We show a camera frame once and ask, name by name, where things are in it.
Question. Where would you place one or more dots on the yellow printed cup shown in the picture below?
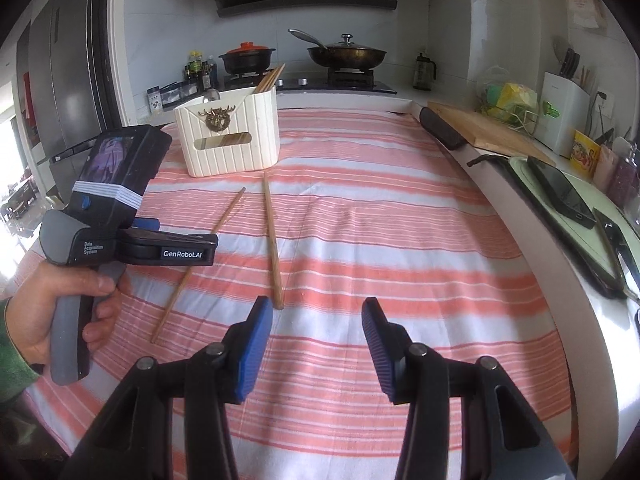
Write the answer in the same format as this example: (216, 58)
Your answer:
(584, 152)

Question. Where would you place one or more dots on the person's left hand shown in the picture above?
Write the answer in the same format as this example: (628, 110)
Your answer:
(35, 310)

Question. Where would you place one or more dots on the glass kettle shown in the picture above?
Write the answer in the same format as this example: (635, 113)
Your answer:
(424, 72)

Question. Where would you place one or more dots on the small steel ladle spoon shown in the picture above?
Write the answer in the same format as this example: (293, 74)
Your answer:
(214, 94)

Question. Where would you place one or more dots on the wooden cutting board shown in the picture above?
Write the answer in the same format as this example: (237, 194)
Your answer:
(500, 135)

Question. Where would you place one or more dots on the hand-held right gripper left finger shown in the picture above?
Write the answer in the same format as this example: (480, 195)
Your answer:
(255, 345)

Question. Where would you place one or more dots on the black oblong object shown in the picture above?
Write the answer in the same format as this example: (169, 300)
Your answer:
(442, 130)

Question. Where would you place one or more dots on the orange white striped tablecloth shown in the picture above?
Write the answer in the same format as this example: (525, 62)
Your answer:
(375, 210)

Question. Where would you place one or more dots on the black rimmed tray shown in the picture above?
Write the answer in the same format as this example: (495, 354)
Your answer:
(530, 190)

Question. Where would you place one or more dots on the black smartphone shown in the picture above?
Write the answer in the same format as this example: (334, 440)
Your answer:
(562, 192)

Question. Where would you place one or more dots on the purple jar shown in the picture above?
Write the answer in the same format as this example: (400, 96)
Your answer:
(627, 180)

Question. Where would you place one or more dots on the black pot with red lid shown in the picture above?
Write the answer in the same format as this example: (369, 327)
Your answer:
(247, 57)

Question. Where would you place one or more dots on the group of sauce bottles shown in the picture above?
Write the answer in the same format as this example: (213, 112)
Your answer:
(200, 72)

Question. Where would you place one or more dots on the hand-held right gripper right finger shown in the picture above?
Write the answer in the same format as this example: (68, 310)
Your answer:
(377, 345)

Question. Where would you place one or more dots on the black frying pan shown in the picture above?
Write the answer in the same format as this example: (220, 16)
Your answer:
(345, 55)

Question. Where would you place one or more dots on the cream ribbed utensil holder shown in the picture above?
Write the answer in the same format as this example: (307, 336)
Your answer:
(240, 150)

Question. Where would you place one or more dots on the grey refrigerator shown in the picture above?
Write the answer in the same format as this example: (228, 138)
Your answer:
(60, 60)

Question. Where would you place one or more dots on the wooden chopstick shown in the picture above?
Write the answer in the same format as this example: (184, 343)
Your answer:
(272, 240)
(178, 300)
(267, 81)
(262, 86)
(274, 75)

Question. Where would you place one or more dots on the white knife block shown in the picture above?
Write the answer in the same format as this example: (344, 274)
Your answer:
(562, 110)

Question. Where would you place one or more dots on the green and yellow bag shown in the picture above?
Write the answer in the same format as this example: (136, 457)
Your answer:
(510, 100)

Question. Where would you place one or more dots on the person's left forearm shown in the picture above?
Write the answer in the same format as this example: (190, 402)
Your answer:
(12, 360)

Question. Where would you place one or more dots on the pink jar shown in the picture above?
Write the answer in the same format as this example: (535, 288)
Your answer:
(607, 167)

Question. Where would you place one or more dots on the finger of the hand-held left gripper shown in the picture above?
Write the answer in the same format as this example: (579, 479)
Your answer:
(146, 223)

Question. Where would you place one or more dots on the row of spice jars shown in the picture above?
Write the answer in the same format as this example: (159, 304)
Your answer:
(170, 95)

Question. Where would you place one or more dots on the black gas stove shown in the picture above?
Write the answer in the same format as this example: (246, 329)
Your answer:
(310, 82)

